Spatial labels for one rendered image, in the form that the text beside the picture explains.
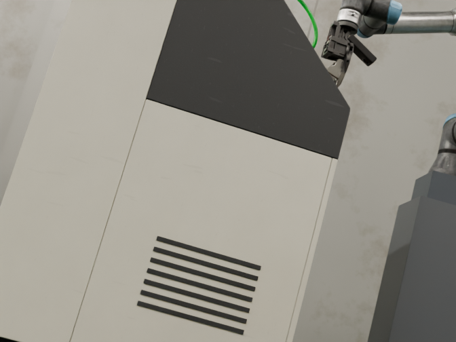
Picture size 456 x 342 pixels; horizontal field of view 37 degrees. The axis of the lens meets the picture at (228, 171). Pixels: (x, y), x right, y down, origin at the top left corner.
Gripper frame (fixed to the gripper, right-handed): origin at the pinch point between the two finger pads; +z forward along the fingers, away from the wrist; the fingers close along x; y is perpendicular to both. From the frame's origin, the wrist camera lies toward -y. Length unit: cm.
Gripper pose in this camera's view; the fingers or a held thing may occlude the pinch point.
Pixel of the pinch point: (338, 85)
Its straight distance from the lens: 217.2
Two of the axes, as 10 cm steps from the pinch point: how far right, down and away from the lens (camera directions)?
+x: 1.7, -1.5, -9.7
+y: -9.5, -3.0, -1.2
